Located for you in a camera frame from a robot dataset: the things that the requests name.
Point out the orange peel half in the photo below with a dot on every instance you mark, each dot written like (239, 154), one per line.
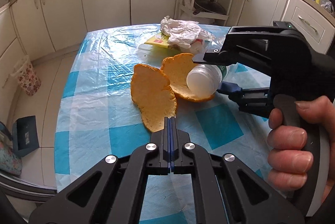
(153, 95)

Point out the orange peel half dome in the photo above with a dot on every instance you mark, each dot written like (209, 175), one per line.
(177, 68)

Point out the white plastic bag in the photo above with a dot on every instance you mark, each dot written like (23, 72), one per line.
(183, 33)

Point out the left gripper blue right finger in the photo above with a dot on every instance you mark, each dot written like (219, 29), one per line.
(174, 147)

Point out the person's right hand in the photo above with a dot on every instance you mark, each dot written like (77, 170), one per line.
(289, 162)

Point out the white plastic bottle green label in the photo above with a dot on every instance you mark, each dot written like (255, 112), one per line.
(204, 80)

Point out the blue dustpan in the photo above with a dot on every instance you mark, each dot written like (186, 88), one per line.
(25, 138)

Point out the black frying pan on rack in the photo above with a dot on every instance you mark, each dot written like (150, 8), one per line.
(209, 6)

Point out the yellow paper packet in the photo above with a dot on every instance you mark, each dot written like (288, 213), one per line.
(161, 40)

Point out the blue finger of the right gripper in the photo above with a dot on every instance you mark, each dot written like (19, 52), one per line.
(243, 96)
(214, 58)

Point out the floral patterned waste basket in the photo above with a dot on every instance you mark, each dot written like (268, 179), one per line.
(26, 76)

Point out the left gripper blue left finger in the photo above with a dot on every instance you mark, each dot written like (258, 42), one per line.
(166, 146)

